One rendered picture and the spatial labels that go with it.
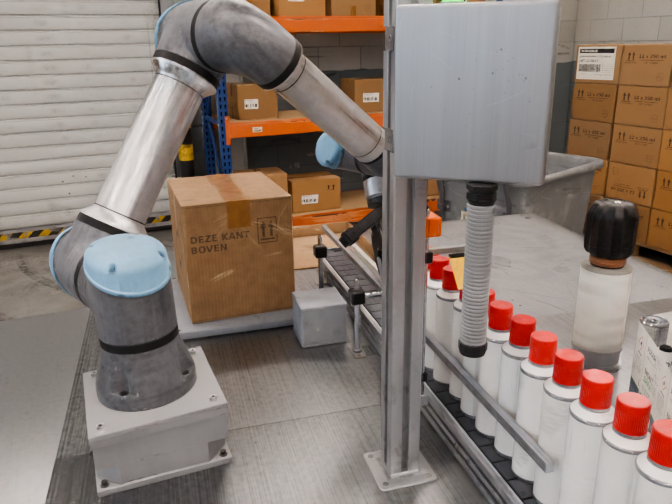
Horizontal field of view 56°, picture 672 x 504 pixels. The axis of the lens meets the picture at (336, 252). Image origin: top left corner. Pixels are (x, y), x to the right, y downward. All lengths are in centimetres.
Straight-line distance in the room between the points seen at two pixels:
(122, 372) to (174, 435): 12
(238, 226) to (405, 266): 61
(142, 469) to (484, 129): 67
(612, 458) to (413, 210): 36
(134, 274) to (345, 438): 43
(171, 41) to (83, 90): 402
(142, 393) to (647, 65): 394
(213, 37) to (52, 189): 424
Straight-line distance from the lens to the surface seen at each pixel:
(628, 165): 457
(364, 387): 119
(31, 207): 522
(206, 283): 140
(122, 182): 106
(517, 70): 71
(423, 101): 72
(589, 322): 118
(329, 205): 494
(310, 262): 181
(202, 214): 135
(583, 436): 77
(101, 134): 513
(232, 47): 101
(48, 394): 130
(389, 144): 80
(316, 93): 107
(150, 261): 92
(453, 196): 340
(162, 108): 107
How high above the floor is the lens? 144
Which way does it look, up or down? 19 degrees down
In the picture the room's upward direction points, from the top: 1 degrees counter-clockwise
